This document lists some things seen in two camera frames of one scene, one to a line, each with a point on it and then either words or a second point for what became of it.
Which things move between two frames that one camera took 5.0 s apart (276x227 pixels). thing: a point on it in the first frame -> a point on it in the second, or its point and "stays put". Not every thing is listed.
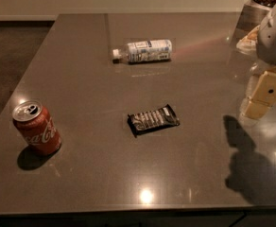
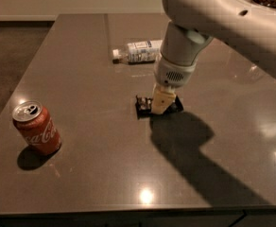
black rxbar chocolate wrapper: (152, 119) -> (144, 108)
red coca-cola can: (37, 127) stays put
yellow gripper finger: (269, 88) -> (161, 100)
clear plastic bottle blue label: (143, 51) stays put
